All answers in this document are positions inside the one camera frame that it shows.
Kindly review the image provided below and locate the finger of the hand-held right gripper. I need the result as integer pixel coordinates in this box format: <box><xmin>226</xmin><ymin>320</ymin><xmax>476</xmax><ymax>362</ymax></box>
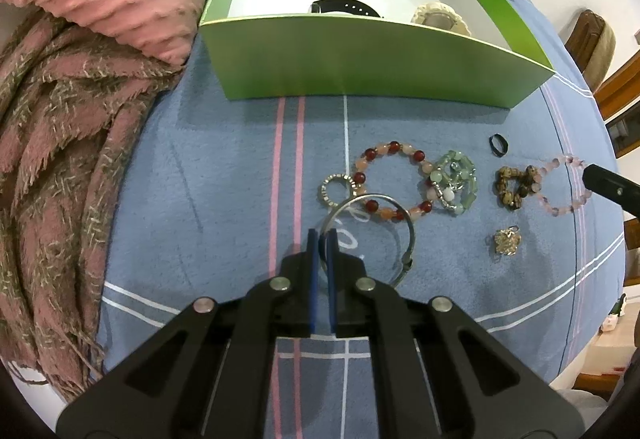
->
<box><xmin>582</xmin><ymin>163</ymin><xmax>640</xmax><ymax>220</ymax></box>

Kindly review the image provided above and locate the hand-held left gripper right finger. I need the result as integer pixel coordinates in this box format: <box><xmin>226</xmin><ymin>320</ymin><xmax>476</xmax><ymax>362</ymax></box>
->
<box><xmin>324</xmin><ymin>229</ymin><xmax>586</xmax><ymax>439</ymax></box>

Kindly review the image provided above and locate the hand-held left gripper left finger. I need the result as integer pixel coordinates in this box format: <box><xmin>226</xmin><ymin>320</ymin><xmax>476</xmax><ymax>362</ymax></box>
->
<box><xmin>56</xmin><ymin>228</ymin><xmax>321</xmax><ymax>439</ymax></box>

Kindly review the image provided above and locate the pale pink bead bracelet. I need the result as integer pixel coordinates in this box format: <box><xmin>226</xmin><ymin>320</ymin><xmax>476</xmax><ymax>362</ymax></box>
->
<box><xmin>530</xmin><ymin>155</ymin><xmax>593</xmax><ymax>218</ymax></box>

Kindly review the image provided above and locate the silver rhinestone ring bracelet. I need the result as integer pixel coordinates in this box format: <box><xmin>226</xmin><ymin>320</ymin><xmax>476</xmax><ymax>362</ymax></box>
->
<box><xmin>320</xmin><ymin>172</ymin><xmax>368</xmax><ymax>209</ymax></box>

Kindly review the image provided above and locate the silver metal bangle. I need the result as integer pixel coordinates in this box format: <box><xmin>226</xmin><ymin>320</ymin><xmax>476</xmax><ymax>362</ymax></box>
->
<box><xmin>319</xmin><ymin>194</ymin><xmax>417</xmax><ymax>287</ymax></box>

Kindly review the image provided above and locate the brown bead bracelet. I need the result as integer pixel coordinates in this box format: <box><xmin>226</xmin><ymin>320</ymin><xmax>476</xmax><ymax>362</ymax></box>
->
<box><xmin>495</xmin><ymin>164</ymin><xmax>543</xmax><ymax>211</ymax></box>

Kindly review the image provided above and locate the red and pink bead bracelet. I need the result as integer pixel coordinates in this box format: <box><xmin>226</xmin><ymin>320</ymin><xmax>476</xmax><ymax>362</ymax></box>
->
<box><xmin>351</xmin><ymin>140</ymin><xmax>446</xmax><ymax>222</ymax></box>

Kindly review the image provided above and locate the green bead bracelet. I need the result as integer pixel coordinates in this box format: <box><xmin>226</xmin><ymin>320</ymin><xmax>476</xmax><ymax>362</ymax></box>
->
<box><xmin>430</xmin><ymin>149</ymin><xmax>478</xmax><ymax>216</ymax></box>

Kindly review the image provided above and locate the green cardboard box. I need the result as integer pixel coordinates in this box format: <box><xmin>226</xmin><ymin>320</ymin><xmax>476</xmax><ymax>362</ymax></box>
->
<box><xmin>198</xmin><ymin>0</ymin><xmax>557</xmax><ymax>110</ymax></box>

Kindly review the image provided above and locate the wooden chair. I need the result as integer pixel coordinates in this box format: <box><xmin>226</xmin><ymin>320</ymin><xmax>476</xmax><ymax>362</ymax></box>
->
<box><xmin>565</xmin><ymin>9</ymin><xmax>640</xmax><ymax>157</ymax></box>

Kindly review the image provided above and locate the blue striped bed sheet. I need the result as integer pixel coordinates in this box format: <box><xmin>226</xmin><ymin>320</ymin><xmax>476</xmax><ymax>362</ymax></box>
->
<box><xmin>95</xmin><ymin>0</ymin><xmax>628</xmax><ymax>439</ymax></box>

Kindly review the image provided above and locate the cream fabric scrunchie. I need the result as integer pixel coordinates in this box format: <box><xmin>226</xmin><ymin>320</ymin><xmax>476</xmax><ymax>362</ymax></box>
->
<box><xmin>411</xmin><ymin>2</ymin><xmax>473</xmax><ymax>37</ymax></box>

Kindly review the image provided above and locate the pink and brown woven scarf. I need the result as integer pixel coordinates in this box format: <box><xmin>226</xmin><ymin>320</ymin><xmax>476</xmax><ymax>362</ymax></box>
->
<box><xmin>0</xmin><ymin>12</ymin><xmax>186</xmax><ymax>402</ymax></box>

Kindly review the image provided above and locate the clear spiral hair tie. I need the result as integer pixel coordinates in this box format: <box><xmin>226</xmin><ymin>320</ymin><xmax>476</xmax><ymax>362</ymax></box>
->
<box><xmin>334</xmin><ymin>206</ymin><xmax>371</xmax><ymax>250</ymax></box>

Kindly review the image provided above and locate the black band bracelet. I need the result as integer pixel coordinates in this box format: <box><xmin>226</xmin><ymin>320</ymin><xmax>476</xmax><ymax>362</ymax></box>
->
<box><xmin>310</xmin><ymin>0</ymin><xmax>385</xmax><ymax>19</ymax></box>

